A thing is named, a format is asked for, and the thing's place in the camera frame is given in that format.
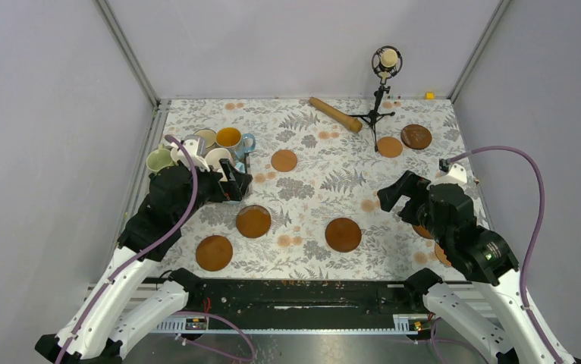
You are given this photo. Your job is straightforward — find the wooden rolling pin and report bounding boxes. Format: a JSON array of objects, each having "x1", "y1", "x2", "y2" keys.
[{"x1": 309, "y1": 97, "x2": 363, "y2": 133}]

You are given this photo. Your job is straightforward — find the beige mug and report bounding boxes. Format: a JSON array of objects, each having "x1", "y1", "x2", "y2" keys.
[{"x1": 194, "y1": 129, "x2": 217, "y2": 151}]

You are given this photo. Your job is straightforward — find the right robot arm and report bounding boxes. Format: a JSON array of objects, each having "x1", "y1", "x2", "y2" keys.
[{"x1": 377, "y1": 164, "x2": 580, "y2": 363}]

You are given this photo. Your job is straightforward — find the pink mug white inside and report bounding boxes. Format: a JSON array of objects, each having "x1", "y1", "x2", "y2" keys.
[{"x1": 205, "y1": 148, "x2": 235, "y2": 176}]

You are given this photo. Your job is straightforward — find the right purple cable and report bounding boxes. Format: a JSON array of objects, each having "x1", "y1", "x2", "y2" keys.
[{"x1": 446, "y1": 146, "x2": 568, "y2": 364}]

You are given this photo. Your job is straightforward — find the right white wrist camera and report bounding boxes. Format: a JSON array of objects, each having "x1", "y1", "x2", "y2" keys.
[{"x1": 435, "y1": 159, "x2": 468, "y2": 187}]

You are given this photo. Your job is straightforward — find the dark scuffed brown coaster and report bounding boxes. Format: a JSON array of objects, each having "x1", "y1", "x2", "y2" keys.
[{"x1": 400, "y1": 124, "x2": 432, "y2": 150}]

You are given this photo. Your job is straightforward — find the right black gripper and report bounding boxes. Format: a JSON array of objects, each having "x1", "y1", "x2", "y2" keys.
[{"x1": 375, "y1": 168, "x2": 451, "y2": 248}]

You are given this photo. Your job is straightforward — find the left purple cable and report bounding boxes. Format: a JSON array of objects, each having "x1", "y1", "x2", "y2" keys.
[{"x1": 53, "y1": 134, "x2": 200, "y2": 364}]

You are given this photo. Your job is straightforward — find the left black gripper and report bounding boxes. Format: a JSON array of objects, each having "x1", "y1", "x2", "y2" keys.
[{"x1": 175, "y1": 158, "x2": 252, "y2": 224}]

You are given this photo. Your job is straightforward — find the woven rattan coaster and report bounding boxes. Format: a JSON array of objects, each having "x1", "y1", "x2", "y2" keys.
[{"x1": 435, "y1": 244, "x2": 451, "y2": 267}]

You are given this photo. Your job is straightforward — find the blue mug orange inside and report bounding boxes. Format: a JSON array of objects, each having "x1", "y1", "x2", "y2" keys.
[{"x1": 216, "y1": 127, "x2": 256, "y2": 162}]

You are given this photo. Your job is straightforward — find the purple cable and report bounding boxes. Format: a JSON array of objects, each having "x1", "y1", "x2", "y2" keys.
[
  {"x1": 53, "y1": 134, "x2": 200, "y2": 364},
  {"x1": 446, "y1": 146, "x2": 568, "y2": 364}
]

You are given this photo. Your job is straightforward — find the microphone on black tripod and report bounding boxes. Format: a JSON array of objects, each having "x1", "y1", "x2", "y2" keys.
[{"x1": 351, "y1": 45, "x2": 404, "y2": 152}]

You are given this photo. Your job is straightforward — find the light cork coaster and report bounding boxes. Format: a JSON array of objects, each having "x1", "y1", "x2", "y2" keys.
[
  {"x1": 271, "y1": 149, "x2": 298, "y2": 172},
  {"x1": 377, "y1": 136, "x2": 403, "y2": 158}
]

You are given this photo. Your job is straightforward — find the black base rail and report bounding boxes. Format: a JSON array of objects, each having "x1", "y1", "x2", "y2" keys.
[{"x1": 162, "y1": 268, "x2": 428, "y2": 331}]

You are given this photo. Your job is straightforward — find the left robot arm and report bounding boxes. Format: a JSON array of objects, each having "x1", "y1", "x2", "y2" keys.
[{"x1": 35, "y1": 159, "x2": 253, "y2": 363}]

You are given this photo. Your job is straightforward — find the glossy brown coaster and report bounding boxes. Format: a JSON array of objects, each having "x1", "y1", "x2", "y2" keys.
[{"x1": 236, "y1": 205, "x2": 272, "y2": 239}]

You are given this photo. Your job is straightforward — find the floral patterned table mat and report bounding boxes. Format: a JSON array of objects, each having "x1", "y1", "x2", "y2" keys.
[{"x1": 152, "y1": 99, "x2": 465, "y2": 281}]

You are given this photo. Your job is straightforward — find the light green mug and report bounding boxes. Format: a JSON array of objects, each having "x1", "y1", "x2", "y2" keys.
[{"x1": 145, "y1": 144, "x2": 175, "y2": 174}]

